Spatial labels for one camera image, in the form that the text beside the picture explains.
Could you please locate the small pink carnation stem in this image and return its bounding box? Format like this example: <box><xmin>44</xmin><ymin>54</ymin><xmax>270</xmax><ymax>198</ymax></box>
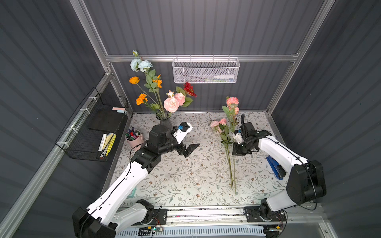
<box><xmin>210</xmin><ymin>118</ymin><xmax>235</xmax><ymax>189</ymax></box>

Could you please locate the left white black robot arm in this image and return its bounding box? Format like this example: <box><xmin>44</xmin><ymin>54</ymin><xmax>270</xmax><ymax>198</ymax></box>
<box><xmin>72</xmin><ymin>122</ymin><xmax>199</xmax><ymax>238</ymax></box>

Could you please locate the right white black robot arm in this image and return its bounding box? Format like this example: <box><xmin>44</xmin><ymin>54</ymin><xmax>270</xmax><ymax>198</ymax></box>
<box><xmin>233</xmin><ymin>121</ymin><xmax>326</xmax><ymax>221</ymax></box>

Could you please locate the dark glass vase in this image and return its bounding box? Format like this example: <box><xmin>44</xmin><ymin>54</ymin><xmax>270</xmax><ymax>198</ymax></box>
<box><xmin>156</xmin><ymin>111</ymin><xmax>173</xmax><ymax>129</ymax></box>

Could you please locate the pink peony flower stem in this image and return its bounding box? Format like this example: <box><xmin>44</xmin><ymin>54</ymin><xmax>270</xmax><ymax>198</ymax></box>
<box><xmin>163</xmin><ymin>87</ymin><xmax>195</xmax><ymax>113</ymax></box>

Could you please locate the pink pen cup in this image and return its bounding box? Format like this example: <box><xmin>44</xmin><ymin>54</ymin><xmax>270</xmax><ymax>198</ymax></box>
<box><xmin>126</xmin><ymin>128</ymin><xmax>144</xmax><ymax>150</ymax></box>

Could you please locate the blue stapler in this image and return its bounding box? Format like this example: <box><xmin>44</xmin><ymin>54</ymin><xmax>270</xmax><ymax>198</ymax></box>
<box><xmin>266</xmin><ymin>156</ymin><xmax>286</xmax><ymax>180</ymax></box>

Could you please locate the orange flower stem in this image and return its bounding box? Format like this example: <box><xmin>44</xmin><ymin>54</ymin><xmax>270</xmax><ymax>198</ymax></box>
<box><xmin>129</xmin><ymin>76</ymin><xmax>164</xmax><ymax>113</ymax></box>

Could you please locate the red zinnia flower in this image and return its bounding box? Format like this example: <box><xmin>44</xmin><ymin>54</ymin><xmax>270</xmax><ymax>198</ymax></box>
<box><xmin>183</xmin><ymin>82</ymin><xmax>196</xmax><ymax>97</ymax></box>

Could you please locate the teal small alarm clock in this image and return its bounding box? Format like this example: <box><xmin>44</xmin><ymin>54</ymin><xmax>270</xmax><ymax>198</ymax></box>
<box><xmin>128</xmin><ymin>187</ymin><xmax>137</xmax><ymax>198</ymax></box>

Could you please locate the yellow highlighter pack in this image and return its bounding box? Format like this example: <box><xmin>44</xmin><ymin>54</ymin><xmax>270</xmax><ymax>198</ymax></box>
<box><xmin>102</xmin><ymin>133</ymin><xmax>117</xmax><ymax>158</ymax></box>

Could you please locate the light blue flower stem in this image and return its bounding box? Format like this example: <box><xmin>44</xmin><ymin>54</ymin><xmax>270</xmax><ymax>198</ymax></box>
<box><xmin>130</xmin><ymin>50</ymin><xmax>156</xmax><ymax>85</ymax></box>

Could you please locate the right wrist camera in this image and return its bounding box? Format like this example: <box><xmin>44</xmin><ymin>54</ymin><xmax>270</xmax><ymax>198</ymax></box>
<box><xmin>233</xmin><ymin>132</ymin><xmax>244</xmax><ymax>144</ymax></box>

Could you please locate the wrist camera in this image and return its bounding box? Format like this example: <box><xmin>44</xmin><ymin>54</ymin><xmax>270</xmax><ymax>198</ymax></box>
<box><xmin>233</xmin><ymin>132</ymin><xmax>244</xmax><ymax>144</ymax></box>
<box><xmin>173</xmin><ymin>122</ymin><xmax>193</xmax><ymax>144</ymax></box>

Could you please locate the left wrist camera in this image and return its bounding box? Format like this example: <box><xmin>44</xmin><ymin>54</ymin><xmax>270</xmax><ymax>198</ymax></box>
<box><xmin>173</xmin><ymin>122</ymin><xmax>193</xmax><ymax>144</ymax></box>

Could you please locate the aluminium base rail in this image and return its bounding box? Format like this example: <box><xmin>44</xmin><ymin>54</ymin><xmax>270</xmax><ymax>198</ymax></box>
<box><xmin>78</xmin><ymin>203</ymin><xmax>338</xmax><ymax>238</ymax></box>

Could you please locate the white wire wall basket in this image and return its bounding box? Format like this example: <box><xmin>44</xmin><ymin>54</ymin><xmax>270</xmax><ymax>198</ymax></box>
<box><xmin>172</xmin><ymin>56</ymin><xmax>240</xmax><ymax>84</ymax></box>

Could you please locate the black wire wall basket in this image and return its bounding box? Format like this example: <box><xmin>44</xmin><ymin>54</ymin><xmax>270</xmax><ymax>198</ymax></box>
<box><xmin>56</xmin><ymin>88</ymin><xmax>129</xmax><ymax>162</ymax></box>

